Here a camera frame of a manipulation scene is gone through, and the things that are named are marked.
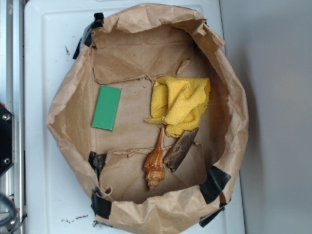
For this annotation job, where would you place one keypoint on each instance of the brown paper bag bin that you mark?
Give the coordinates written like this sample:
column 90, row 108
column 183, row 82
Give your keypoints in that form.
column 131, row 51

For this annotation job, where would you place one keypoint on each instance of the black tape inner left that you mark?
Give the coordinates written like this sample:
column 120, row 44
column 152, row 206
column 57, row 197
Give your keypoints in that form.
column 97, row 162

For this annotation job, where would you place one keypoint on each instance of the black metal bracket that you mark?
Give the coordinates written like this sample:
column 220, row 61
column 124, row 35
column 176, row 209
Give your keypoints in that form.
column 5, row 139

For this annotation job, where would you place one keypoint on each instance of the aluminium frame rail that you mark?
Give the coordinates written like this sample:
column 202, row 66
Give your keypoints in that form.
column 12, row 184

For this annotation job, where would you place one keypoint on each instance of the yellow microfiber cloth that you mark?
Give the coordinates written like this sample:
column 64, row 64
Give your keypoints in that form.
column 179, row 103

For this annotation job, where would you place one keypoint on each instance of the black tape bottom left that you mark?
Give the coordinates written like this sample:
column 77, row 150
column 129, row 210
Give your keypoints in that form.
column 99, row 205

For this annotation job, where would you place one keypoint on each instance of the white plastic tray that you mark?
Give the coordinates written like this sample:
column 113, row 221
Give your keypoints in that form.
column 56, row 203

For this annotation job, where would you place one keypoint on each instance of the brown wood bark piece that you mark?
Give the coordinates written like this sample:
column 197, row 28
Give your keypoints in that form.
column 179, row 150

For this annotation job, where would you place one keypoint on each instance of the black tape bottom right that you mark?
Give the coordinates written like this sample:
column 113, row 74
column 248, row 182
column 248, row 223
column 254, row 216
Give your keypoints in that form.
column 214, row 184

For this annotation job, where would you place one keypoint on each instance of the black tape bottom edge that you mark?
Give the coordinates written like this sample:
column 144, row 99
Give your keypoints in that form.
column 204, row 221

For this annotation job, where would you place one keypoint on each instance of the black tape top left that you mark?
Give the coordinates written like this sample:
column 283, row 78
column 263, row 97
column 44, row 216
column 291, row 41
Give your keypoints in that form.
column 87, row 34

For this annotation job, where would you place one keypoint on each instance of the green rectangular block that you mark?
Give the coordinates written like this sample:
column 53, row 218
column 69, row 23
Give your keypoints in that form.
column 106, row 108

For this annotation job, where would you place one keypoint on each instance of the orange spiral sea shell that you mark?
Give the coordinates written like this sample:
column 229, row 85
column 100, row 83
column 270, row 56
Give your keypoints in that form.
column 153, row 166

